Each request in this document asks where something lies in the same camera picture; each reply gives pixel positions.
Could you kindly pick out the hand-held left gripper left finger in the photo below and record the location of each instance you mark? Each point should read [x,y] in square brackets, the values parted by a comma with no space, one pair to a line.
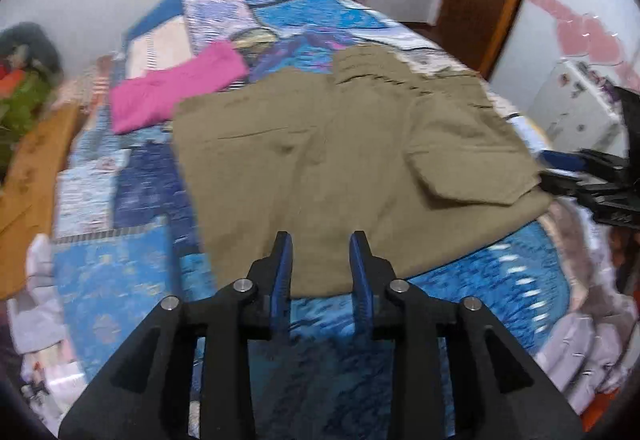
[282,290]

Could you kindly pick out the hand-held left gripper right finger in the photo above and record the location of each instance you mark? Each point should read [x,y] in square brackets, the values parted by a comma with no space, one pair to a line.
[361,290]

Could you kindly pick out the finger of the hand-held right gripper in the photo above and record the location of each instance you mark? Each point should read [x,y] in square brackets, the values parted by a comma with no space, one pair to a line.
[567,160]
[570,185]

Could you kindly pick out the khaki pants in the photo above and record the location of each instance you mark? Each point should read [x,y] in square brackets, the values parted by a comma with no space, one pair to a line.
[320,160]

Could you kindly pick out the white stickered mini fridge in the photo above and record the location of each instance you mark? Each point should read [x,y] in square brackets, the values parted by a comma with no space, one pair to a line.
[575,105]

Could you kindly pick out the pale pink fleece cloth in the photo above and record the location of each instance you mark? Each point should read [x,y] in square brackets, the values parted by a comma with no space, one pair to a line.
[595,335]

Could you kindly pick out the blue patchwork quilt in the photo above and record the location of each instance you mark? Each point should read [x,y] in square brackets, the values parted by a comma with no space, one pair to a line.
[125,270]

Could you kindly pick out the pink folded cloth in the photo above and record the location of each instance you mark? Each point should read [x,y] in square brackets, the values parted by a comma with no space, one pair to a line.
[170,90]

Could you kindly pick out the white crumpled cloth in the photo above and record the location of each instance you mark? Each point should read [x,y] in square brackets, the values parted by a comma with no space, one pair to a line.
[40,320]

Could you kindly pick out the striped pink cloth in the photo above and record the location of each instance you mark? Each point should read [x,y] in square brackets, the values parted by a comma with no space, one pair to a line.
[102,80]

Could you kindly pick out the green patterned bag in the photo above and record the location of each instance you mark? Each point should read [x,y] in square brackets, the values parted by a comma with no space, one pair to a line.
[20,110]

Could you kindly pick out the grey plush toy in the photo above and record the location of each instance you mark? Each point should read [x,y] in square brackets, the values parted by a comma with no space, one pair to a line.
[30,45]

